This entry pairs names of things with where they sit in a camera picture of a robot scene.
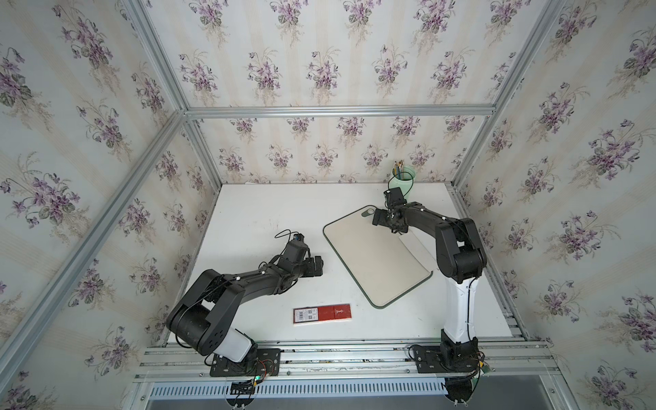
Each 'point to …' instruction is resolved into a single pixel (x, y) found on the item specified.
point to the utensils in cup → (398, 168)
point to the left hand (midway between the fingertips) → (316, 265)
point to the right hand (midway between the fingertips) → (387, 221)
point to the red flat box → (305, 314)
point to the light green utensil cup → (402, 177)
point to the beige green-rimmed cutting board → (384, 264)
